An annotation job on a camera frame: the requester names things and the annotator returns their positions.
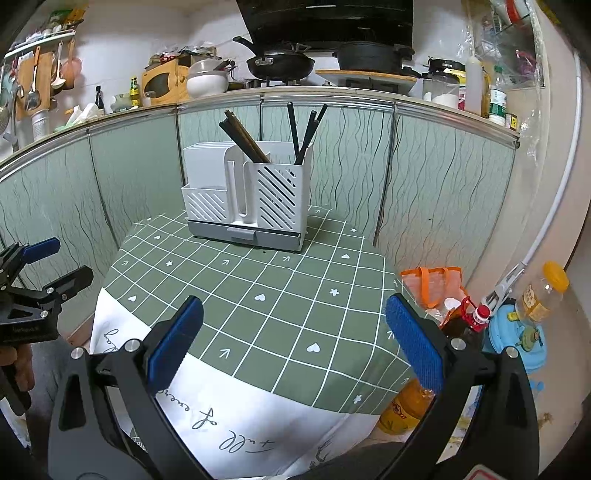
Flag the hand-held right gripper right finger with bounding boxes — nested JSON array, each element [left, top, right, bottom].
[[385, 292, 542, 480]]

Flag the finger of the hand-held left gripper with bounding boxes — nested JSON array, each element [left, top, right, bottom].
[[0, 237, 62, 288], [8, 265, 95, 308]]

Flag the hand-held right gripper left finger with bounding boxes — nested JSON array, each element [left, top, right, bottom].
[[47, 296, 206, 480]]

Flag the white slotted utensil holder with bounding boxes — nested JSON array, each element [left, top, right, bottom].
[[181, 141, 315, 252]]

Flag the person's left hand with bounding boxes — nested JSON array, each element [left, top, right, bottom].
[[0, 343, 36, 394]]

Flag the red cap dark bottle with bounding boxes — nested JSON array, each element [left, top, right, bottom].
[[441, 295, 491, 352]]

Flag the person's left leg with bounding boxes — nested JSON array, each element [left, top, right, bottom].
[[28, 342, 64, 416]]

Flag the orange bag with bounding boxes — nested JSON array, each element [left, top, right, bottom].
[[399, 266, 468, 320]]

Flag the yellow cap oil bottle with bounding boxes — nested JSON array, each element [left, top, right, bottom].
[[379, 376, 437, 435]]

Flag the blue plastic container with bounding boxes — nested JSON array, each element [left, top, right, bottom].
[[488, 300, 546, 376]]

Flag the green checked tablecloth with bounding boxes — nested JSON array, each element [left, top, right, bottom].
[[89, 204, 413, 480]]

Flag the perforated metal utensil cup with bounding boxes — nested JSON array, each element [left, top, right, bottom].
[[31, 110, 51, 141]]

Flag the yellow lid jar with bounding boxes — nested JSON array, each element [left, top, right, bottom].
[[515, 261, 570, 325]]

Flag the white plastic bag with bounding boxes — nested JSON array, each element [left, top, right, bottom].
[[65, 104, 105, 130]]

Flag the steel spatula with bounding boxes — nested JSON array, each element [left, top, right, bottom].
[[24, 46, 42, 112]]

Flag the hanging wooden cutting board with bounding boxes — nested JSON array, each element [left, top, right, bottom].
[[16, 51, 56, 121]]

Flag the white ladle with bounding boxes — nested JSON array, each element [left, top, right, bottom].
[[50, 44, 65, 89]]

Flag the pink hanging scoop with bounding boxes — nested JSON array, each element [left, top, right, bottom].
[[60, 41, 83, 90]]

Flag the yellow microwave oven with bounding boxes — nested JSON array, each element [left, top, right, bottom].
[[141, 60, 191, 105]]

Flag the white pot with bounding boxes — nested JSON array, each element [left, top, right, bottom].
[[186, 60, 229, 97]]

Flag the white pipe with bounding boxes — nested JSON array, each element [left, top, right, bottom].
[[489, 51, 581, 306]]

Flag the white bottle green label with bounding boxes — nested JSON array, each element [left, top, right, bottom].
[[488, 67, 509, 126]]

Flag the clear jar black lid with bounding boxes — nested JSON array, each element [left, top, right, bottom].
[[424, 56, 466, 109]]

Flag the white squeeze bottle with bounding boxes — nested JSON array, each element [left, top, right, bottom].
[[464, 55, 485, 114]]

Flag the gas stove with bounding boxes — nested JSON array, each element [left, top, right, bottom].
[[240, 78, 325, 89]]

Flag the black cast iron pot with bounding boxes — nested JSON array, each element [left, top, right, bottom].
[[333, 41, 415, 75]]

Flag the black wok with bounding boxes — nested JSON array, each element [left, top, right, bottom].
[[233, 36, 315, 80]]

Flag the black range hood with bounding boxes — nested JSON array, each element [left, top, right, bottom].
[[235, 0, 414, 44]]

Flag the white wall rack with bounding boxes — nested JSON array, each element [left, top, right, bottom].
[[4, 9, 88, 58]]

